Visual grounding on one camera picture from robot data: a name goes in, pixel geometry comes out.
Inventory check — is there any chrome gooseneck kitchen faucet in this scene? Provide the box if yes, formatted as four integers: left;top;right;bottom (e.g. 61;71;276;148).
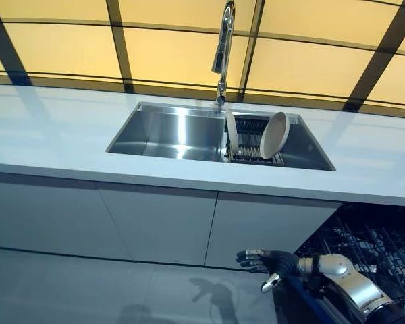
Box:
211;0;238;106

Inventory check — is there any white cabinet door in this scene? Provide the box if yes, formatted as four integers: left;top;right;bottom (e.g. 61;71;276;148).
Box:
207;198;342;271
97;188;219;267
0;180;133;261

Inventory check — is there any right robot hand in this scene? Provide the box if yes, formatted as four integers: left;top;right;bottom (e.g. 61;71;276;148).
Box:
235;248;300;294

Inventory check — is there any dark wire dishwasher rack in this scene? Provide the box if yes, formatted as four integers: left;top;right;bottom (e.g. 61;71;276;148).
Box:
306;215;405;315

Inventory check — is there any deep cream plate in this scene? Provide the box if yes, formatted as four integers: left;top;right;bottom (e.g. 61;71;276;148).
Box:
259;111;292;160

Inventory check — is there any stainless steel sink basin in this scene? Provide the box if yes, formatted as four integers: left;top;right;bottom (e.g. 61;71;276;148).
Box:
106;101;337;172

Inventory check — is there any black dish drying rack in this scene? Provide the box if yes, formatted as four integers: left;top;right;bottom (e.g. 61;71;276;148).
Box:
223;113;286;165

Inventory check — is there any black built-in dishwasher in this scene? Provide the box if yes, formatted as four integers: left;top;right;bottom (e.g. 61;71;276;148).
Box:
272;202;405;324

